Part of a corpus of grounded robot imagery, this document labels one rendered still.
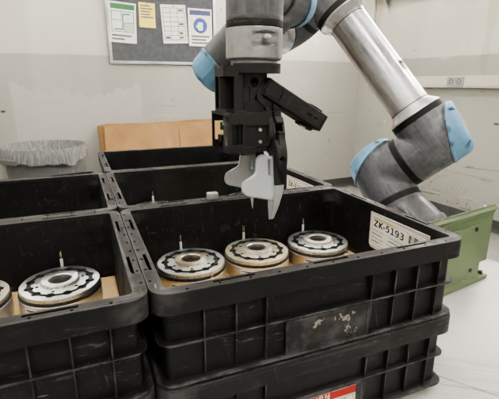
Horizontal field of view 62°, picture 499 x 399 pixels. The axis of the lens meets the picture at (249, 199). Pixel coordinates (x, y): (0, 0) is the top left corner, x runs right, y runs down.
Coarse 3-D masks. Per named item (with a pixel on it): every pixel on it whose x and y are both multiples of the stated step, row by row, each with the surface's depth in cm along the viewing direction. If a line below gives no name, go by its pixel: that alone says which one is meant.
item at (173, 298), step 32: (288, 192) 75; (320, 192) 77; (352, 192) 75; (128, 224) 58; (416, 224) 59; (352, 256) 47; (384, 256) 48; (416, 256) 50; (448, 256) 52; (160, 288) 40; (192, 288) 40; (224, 288) 41; (256, 288) 43; (288, 288) 44
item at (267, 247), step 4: (244, 244) 68; (248, 244) 68; (252, 244) 68; (256, 244) 68; (260, 244) 68; (264, 244) 68; (268, 244) 68; (244, 248) 66; (248, 248) 68; (264, 248) 68; (268, 248) 66; (244, 252) 66; (248, 252) 65; (252, 252) 65; (256, 252) 65; (260, 252) 65; (264, 252) 65; (268, 252) 66
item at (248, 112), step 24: (216, 72) 55; (240, 72) 53; (264, 72) 53; (216, 96) 57; (240, 96) 55; (240, 120) 54; (264, 120) 55; (216, 144) 60; (240, 144) 55; (264, 144) 56
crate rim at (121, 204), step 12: (168, 168) 96; (180, 168) 97; (192, 168) 98; (204, 168) 99; (288, 168) 96; (108, 180) 85; (312, 180) 85; (120, 192) 75; (120, 204) 68; (144, 204) 68; (156, 204) 68
